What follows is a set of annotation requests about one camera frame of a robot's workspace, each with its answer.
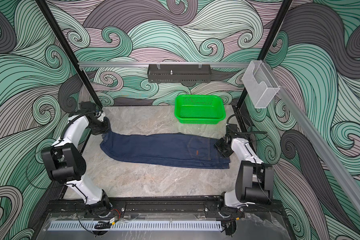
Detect black front mounting rail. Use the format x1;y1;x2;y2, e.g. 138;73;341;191
45;196;285;219

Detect clear plastic wall bin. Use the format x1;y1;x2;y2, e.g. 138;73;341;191
242;61;280;109

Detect white slotted cable duct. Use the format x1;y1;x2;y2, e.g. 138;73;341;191
47;221;223;231

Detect dark blue denim trousers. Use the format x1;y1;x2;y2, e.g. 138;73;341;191
100;132;231;170

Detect green plastic basket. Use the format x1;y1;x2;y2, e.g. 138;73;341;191
174;95;226;125

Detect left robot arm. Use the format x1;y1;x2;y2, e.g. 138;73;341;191
41;102;112;218

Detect back aluminium rail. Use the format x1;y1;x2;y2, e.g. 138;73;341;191
78;61;250;69

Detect right aluminium rail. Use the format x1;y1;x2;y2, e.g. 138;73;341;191
264;63;360;216

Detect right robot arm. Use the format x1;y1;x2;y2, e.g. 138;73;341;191
214;114;274;218

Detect aluminium rail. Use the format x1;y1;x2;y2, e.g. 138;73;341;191
264;63;360;216
78;61;250;69

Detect black perforated wall shelf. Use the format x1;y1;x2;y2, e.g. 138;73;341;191
147;65;212;87

